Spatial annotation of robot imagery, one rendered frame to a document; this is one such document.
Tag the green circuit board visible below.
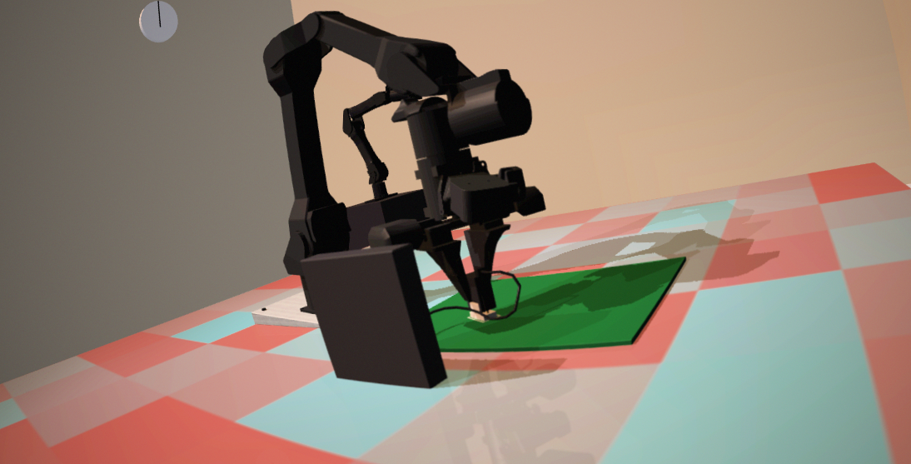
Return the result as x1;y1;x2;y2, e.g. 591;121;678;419
431;257;686;353

